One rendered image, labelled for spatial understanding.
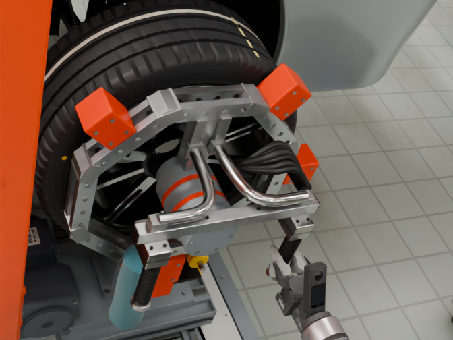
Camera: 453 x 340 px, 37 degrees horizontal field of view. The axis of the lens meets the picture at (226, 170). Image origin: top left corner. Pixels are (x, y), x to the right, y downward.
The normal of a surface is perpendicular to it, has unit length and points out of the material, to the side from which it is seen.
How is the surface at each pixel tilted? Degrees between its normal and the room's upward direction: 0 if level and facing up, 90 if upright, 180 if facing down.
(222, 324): 0
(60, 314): 90
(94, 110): 45
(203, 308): 0
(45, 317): 90
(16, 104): 90
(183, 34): 5
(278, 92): 55
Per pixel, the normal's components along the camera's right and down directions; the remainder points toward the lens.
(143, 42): -0.06, -0.59
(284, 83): -0.57, -0.29
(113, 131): 0.39, 0.73
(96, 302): 0.26, -0.67
